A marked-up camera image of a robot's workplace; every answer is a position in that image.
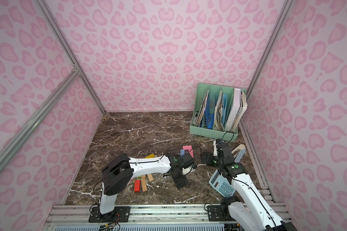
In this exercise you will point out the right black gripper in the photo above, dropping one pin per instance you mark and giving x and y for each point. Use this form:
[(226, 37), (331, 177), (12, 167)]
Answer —
[(218, 149)]

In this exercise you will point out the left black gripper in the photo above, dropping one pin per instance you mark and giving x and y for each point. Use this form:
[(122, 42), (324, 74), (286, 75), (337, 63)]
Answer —
[(179, 177)]

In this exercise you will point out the pink block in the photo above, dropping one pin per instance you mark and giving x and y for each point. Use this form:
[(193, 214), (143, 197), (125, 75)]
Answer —
[(191, 153), (187, 147)]

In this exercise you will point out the pink block top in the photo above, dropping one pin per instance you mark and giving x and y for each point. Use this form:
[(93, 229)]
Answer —
[(187, 147)]

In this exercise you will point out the yellow block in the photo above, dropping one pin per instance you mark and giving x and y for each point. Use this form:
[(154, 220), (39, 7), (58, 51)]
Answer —
[(149, 156)]

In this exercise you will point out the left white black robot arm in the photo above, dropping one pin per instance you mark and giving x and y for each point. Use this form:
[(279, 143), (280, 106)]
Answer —
[(117, 174)]

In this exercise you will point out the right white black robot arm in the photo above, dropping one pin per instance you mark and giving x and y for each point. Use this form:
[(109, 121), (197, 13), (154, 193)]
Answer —
[(242, 202)]

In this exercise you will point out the wooden block tilted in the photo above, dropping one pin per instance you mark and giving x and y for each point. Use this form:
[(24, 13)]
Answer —
[(150, 177)]

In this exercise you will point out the light blue calculator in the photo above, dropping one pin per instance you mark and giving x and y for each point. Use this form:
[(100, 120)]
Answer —
[(221, 185)]

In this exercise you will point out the beige blue stapler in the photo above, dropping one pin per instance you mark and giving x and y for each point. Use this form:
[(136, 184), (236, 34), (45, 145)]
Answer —
[(238, 152)]

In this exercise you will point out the wooden block bottom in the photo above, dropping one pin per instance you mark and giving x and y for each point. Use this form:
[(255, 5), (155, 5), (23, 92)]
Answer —
[(144, 184)]

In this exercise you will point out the blue mesh folder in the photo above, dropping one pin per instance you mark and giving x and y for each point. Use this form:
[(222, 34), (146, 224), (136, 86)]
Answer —
[(208, 116)]

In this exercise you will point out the red block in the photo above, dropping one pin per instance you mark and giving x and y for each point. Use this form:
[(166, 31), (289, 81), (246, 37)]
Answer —
[(137, 185)]

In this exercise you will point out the green desktop file organizer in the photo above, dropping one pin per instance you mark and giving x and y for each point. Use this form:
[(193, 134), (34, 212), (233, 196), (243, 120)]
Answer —
[(220, 104)]

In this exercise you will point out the white binder folder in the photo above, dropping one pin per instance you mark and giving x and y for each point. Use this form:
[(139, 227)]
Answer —
[(235, 107)]

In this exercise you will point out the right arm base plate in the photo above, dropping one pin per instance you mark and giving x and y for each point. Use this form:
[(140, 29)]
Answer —
[(215, 213)]

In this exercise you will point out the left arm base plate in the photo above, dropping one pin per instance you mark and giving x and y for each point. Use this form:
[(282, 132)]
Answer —
[(119, 214)]

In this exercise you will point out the aluminium mounting rail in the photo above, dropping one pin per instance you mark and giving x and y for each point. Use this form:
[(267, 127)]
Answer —
[(139, 215)]

